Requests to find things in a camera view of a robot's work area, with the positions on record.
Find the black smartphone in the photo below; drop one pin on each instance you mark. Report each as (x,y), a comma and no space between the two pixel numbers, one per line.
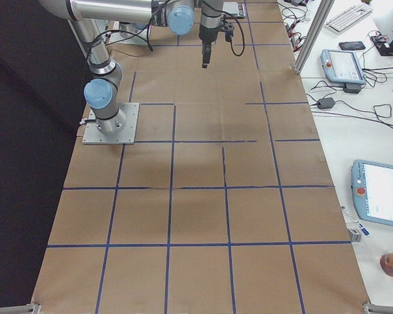
(352,45)

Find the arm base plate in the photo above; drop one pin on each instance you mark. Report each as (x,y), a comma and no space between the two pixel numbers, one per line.
(119,130)

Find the silver digital kitchen scale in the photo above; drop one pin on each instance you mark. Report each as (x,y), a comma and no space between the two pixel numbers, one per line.
(238,10)

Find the blue teach pendant tablet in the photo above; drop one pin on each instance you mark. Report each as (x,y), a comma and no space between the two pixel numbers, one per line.
(342,67)

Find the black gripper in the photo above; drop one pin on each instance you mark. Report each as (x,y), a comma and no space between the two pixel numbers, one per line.
(205,34)

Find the white keyboard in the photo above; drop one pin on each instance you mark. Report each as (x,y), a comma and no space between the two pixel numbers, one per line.
(347,18)

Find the brown paper table cover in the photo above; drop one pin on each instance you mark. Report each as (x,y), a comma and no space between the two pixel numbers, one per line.
(224,204)

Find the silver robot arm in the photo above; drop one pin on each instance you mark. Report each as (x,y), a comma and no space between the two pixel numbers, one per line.
(84,14)

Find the aluminium frame post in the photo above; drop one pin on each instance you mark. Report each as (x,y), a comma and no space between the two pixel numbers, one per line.
(314,30)

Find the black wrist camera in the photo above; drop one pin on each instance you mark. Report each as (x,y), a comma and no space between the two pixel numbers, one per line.
(228,29)

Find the black power adapter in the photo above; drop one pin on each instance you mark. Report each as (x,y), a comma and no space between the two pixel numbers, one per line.
(325,103)

